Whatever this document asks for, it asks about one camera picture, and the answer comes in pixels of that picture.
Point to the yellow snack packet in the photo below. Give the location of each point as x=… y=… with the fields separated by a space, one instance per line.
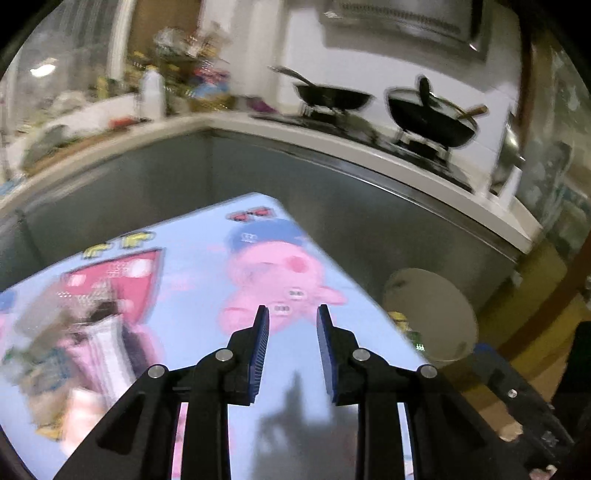
x=400 y=321

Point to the steel wok lid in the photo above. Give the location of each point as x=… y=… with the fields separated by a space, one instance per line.
x=508 y=152

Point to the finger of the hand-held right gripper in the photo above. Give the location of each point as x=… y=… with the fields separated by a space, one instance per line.
x=512 y=392

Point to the black frying pan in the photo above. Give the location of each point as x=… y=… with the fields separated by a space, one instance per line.
x=332 y=96

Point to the black wok with glass lid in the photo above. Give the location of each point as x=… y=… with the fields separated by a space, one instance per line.
x=429 y=117

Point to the blue seasoning packet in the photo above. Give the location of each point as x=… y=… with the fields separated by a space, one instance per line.
x=210 y=92

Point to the steel range hood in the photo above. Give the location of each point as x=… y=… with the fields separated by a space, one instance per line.
x=406 y=23

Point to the clear plastic bottle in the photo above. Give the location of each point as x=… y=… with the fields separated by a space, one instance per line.
x=46 y=364

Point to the barred window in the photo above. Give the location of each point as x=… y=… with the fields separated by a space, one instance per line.
x=60 y=60

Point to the cluttered condiment rack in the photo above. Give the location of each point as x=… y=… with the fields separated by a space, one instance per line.
x=184 y=60

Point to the beige round waste bin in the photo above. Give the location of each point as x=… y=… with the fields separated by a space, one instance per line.
x=438 y=309

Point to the white plastic jug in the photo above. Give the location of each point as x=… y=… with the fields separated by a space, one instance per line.
x=152 y=94

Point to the grey kitchen cabinet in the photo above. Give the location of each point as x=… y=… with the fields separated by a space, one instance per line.
x=323 y=203

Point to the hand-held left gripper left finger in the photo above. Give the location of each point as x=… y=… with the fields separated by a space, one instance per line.
x=258 y=350

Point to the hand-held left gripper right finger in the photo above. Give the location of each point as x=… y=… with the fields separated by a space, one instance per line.
x=327 y=355

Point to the cartoon printed blue cloth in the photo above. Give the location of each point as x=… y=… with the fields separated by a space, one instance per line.
x=286 y=240

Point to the wooden door frame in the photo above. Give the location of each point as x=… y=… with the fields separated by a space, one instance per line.
x=535 y=184

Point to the black gas stove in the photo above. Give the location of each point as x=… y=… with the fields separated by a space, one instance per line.
x=383 y=138

